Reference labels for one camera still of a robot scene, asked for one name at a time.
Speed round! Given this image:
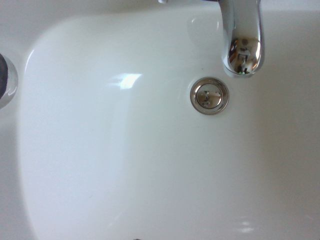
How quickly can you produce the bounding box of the chrome faucet spout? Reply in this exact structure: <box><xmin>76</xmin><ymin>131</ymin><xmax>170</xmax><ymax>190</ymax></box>
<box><xmin>216</xmin><ymin>0</ymin><xmax>265</xmax><ymax>79</ymax></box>

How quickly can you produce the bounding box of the chrome faucet knob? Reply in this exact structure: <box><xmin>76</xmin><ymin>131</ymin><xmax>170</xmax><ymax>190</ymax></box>
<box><xmin>0</xmin><ymin>52</ymin><xmax>19</xmax><ymax>110</ymax></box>

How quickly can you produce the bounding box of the white ceramic sink basin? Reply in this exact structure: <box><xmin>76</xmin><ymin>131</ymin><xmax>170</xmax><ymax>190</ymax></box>
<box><xmin>0</xmin><ymin>0</ymin><xmax>320</xmax><ymax>240</ymax></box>

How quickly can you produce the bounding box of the chrome sink drain plug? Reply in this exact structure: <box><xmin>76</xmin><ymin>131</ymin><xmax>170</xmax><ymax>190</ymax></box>
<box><xmin>189</xmin><ymin>76</ymin><xmax>230</xmax><ymax>116</ymax></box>

